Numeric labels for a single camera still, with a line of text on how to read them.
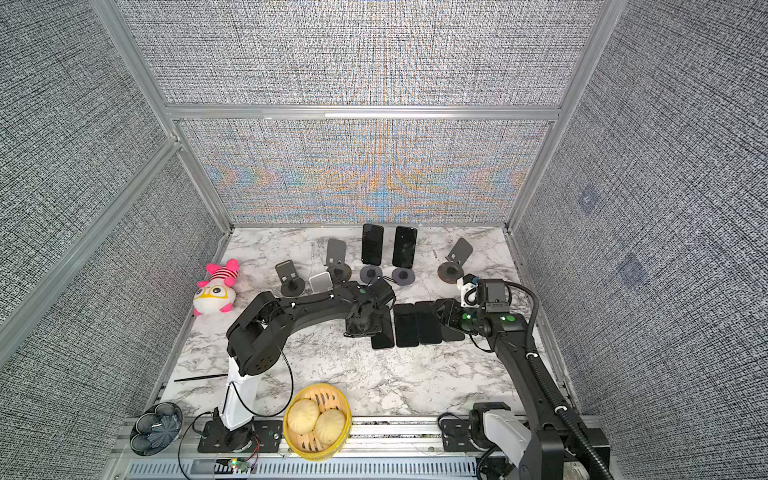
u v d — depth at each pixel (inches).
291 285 40.1
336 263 39.5
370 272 41.7
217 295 36.2
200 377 32.9
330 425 27.3
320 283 35.7
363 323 30.7
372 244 38.7
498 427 23.6
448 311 29.7
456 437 28.9
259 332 21.1
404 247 35.7
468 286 29.4
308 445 27.7
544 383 17.7
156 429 28.8
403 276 41.6
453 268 39.7
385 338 35.2
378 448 28.7
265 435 29.0
